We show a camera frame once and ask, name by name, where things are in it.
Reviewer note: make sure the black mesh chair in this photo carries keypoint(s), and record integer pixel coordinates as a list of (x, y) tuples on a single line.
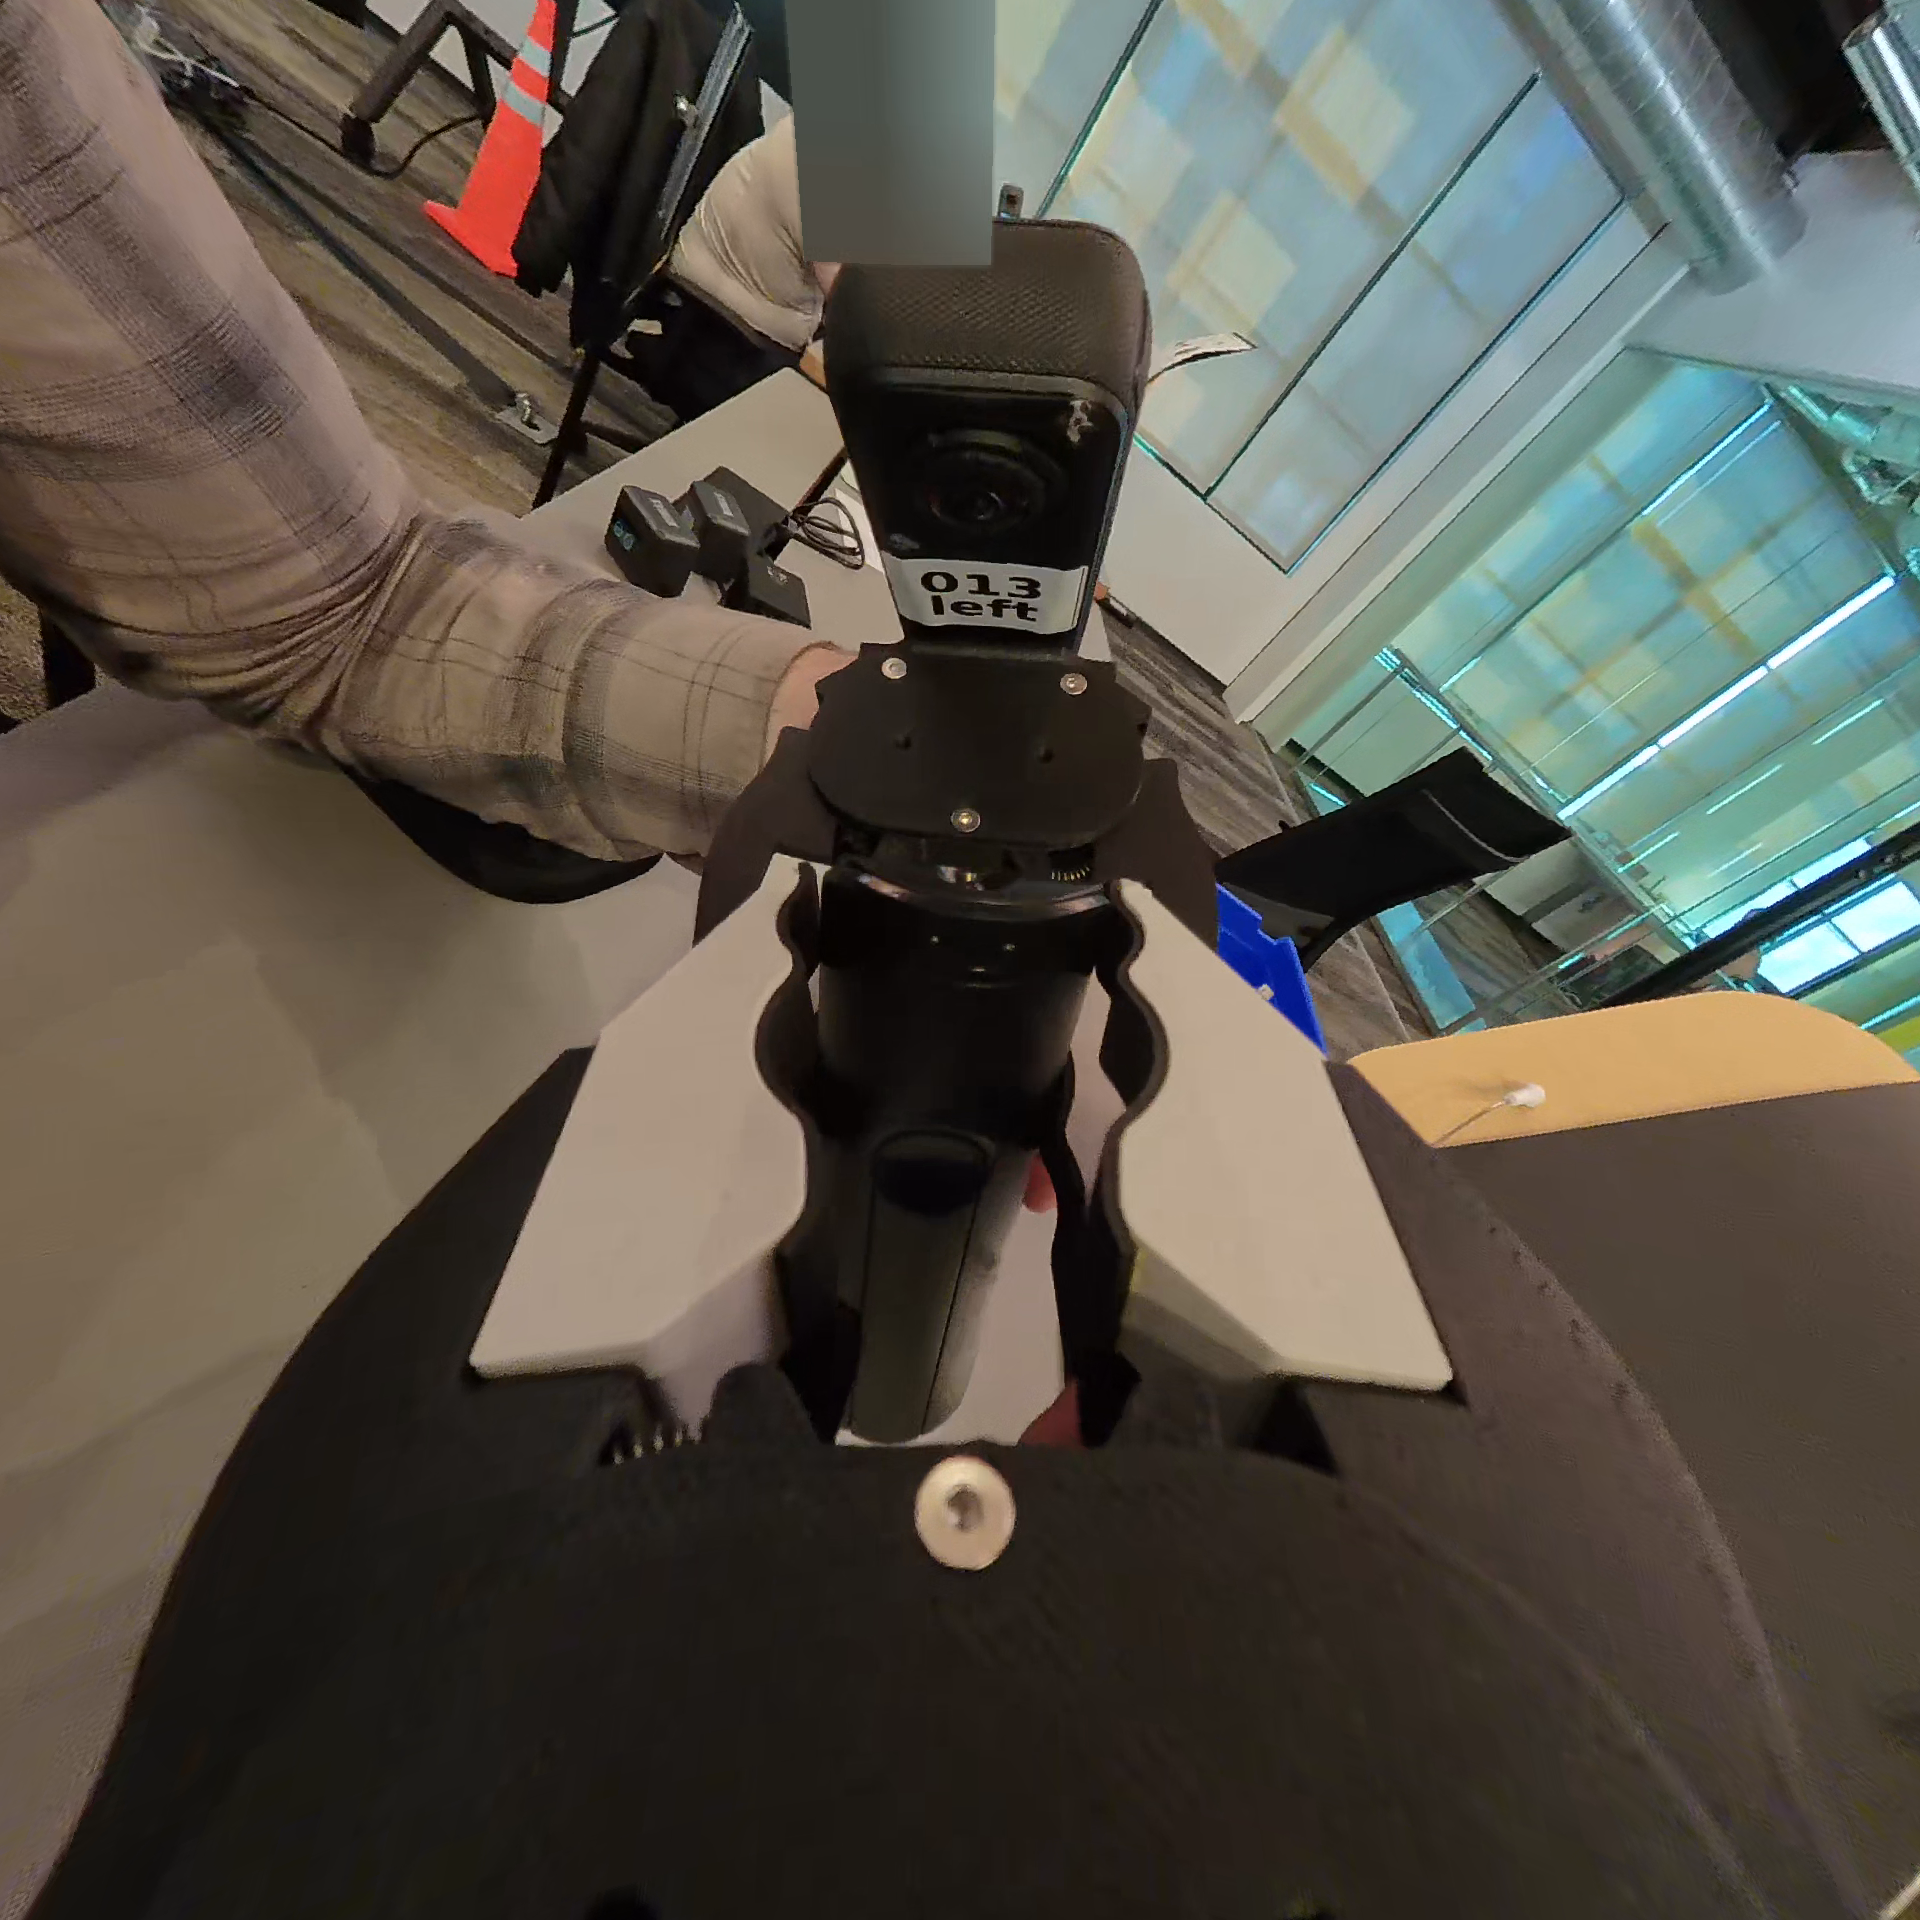
[(1395, 841)]

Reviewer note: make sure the silver ceiling duct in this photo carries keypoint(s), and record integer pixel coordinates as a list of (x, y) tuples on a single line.
[(1684, 121)]

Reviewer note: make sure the black remote control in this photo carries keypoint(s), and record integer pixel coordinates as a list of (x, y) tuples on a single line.
[(932, 1050)]

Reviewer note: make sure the blue plastic bin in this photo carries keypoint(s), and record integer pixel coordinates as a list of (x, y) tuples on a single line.
[(1273, 976)]

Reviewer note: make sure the orange traffic cone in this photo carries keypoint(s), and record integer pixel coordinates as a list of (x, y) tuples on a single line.
[(506, 133)]

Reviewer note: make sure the person's left forearm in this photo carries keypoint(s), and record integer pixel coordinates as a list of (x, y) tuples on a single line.
[(330, 572)]

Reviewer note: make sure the black office chair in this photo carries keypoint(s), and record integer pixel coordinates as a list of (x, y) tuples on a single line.
[(648, 183)]

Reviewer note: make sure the black backdrop board stand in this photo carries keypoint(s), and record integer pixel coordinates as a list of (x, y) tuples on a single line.
[(1684, 1352)]

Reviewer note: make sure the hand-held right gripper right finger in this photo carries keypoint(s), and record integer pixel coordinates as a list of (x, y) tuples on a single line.
[(1264, 1201)]

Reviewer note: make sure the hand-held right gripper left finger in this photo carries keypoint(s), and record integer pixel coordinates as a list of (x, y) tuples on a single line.
[(648, 1201)]

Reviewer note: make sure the black power adapter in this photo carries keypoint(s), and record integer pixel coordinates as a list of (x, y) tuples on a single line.
[(704, 548)]

